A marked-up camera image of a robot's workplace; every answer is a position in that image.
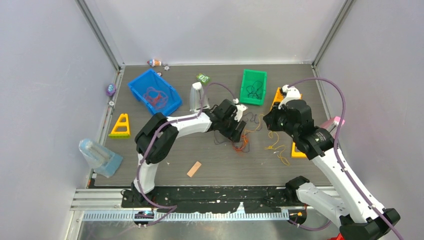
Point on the tan wooden stick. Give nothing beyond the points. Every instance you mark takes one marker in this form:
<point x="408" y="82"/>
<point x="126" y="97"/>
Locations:
<point x="194" y="169"/>

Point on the small figurine toy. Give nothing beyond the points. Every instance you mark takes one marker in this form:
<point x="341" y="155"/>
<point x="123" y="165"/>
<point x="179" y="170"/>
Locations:
<point x="154" y="63"/>

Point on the pink metronome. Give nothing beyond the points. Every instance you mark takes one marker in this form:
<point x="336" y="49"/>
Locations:
<point x="331" y="125"/>

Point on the left yellow triangle block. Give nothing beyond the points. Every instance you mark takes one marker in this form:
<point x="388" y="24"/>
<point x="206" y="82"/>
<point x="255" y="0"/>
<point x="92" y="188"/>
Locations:
<point x="121" y="129"/>

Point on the purple small toy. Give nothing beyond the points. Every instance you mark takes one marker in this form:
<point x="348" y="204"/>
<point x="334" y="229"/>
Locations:
<point x="111" y="90"/>

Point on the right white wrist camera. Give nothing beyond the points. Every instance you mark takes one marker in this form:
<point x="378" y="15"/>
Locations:
<point x="289" y="93"/>

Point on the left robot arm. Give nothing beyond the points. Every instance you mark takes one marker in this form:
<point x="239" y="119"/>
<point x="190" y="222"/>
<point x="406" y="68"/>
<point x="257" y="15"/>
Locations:
<point x="155" y="140"/>

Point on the blue transparent metronome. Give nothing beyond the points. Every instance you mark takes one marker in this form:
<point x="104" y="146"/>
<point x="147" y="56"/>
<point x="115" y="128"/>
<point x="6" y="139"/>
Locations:
<point x="102" y="160"/>

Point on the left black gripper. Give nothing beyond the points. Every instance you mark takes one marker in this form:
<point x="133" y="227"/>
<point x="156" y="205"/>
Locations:
<point x="233" y="134"/>

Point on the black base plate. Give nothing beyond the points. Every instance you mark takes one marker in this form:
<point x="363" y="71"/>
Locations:
<point x="212" y="199"/>

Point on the blue plastic bin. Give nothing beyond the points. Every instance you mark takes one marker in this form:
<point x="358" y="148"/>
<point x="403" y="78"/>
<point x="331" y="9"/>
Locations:
<point x="155" y="93"/>

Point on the yellow triangle block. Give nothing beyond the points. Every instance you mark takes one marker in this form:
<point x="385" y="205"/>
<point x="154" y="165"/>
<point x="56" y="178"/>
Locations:
<point x="121" y="129"/>
<point x="295" y="153"/>

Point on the right yellow triangle block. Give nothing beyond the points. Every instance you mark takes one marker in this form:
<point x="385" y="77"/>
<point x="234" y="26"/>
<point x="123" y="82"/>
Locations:
<point x="295" y="153"/>

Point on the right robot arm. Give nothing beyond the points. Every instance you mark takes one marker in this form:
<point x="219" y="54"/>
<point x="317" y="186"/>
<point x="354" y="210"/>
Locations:
<point x="357" y="214"/>

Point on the small grey gear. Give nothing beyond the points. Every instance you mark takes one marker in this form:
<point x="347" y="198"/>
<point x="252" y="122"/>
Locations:
<point x="166" y="68"/>

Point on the white metronome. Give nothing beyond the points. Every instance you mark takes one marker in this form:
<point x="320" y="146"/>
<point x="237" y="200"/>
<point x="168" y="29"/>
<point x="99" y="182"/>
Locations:
<point x="196" y="95"/>

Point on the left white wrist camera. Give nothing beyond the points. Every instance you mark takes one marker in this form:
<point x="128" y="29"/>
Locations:
<point x="240" y="109"/>

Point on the red object at corner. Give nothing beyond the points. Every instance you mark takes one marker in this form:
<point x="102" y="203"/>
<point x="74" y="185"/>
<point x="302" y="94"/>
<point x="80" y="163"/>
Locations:
<point x="337" y="237"/>

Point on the green number tile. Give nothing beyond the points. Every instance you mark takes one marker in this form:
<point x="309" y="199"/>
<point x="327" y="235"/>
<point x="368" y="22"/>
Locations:
<point x="203" y="79"/>

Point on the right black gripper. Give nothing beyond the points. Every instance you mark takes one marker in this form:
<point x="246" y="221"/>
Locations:
<point x="270" y="119"/>

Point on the green plastic bin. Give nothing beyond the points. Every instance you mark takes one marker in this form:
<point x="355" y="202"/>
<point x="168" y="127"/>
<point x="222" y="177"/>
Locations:
<point x="253" y="87"/>

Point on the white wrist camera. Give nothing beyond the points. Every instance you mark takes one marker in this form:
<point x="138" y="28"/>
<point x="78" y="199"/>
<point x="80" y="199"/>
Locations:
<point x="240" y="109"/>
<point x="289" y="93"/>

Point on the orange plastic bin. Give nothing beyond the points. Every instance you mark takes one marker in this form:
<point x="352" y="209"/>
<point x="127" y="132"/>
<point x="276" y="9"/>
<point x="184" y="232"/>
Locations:
<point x="277" y="98"/>

